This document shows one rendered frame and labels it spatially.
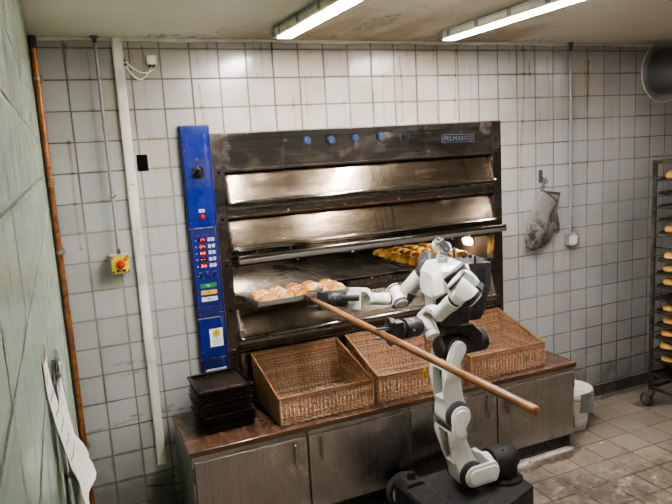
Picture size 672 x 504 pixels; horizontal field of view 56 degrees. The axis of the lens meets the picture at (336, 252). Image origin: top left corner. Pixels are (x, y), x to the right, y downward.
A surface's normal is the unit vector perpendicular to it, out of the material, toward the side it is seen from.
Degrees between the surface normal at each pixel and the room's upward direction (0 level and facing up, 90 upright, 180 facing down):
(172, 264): 90
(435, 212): 70
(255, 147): 90
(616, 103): 90
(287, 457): 90
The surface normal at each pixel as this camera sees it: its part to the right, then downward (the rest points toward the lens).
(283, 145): 0.40, 0.12
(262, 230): 0.36, -0.22
